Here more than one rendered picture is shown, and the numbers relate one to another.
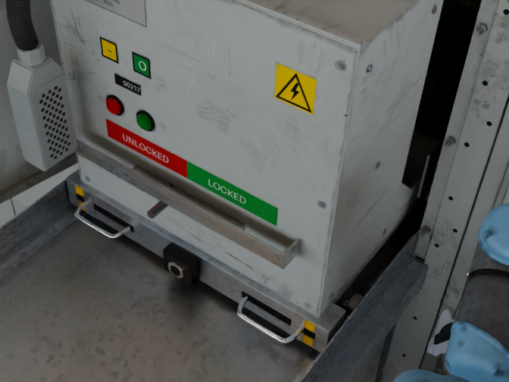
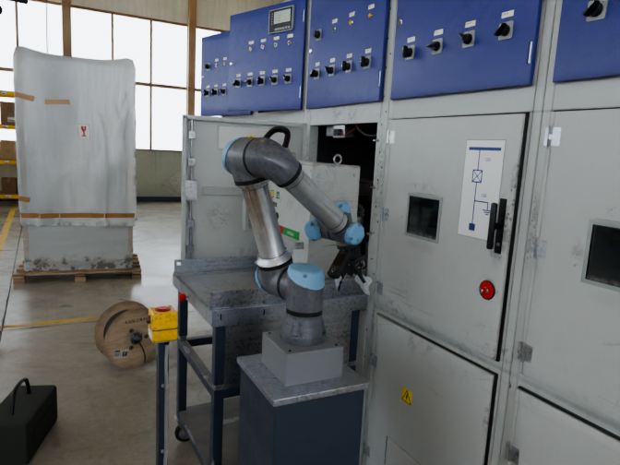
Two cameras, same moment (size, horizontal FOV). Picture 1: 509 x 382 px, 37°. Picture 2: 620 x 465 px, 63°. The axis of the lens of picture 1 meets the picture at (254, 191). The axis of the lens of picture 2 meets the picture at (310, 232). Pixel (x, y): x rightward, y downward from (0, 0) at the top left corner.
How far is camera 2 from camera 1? 1.55 m
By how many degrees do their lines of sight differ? 42
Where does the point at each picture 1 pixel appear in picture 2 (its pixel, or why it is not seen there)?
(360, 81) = (315, 176)
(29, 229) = (238, 265)
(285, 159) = (301, 210)
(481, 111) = (375, 217)
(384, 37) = (325, 168)
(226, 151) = (291, 216)
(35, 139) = (244, 218)
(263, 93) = not seen: hidden behind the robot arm
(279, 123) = not seen: hidden behind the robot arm
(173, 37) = not seen: hidden behind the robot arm
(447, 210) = (371, 265)
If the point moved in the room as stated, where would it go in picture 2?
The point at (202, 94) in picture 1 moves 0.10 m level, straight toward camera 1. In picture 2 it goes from (288, 197) to (277, 198)
